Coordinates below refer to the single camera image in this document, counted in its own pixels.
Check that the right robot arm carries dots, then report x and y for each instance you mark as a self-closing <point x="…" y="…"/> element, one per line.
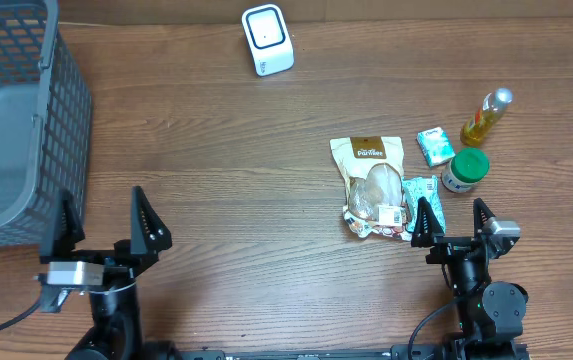
<point x="490" y="314"/>

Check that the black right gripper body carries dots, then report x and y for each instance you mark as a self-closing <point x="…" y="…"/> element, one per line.
<point x="457" y="245"/>

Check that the teal snack packet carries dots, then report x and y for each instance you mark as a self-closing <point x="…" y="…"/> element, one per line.
<point x="416" y="188"/>

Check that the yellow liquid bottle grey cap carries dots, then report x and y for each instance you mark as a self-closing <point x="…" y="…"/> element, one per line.
<point x="492" y="109"/>

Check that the white barcode scanner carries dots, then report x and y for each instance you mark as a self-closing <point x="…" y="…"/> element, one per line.
<point x="268" y="39"/>

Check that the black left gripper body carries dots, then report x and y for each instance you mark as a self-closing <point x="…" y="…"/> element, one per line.
<point x="117" y="266"/>

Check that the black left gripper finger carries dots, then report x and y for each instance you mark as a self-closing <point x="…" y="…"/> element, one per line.
<point x="64" y="230"/>
<point x="149" y="234"/>

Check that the brown white snack bag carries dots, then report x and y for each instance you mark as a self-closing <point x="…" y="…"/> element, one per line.
<point x="373" y="174"/>

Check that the Kleenex tissue pack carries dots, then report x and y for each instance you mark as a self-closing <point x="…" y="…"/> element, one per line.
<point x="435" y="146"/>

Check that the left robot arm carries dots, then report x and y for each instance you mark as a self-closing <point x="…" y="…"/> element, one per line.
<point x="116" y="332"/>

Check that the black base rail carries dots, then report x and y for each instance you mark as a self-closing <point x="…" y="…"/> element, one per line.
<point x="316" y="355"/>

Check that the green lid white jar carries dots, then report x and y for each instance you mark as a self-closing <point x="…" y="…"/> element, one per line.
<point x="465" y="170"/>

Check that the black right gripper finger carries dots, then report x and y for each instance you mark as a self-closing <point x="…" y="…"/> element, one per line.
<point x="427" y="231"/>
<point x="484" y="219"/>

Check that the grey plastic mesh basket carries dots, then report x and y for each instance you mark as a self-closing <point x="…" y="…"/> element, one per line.
<point x="46" y="111"/>

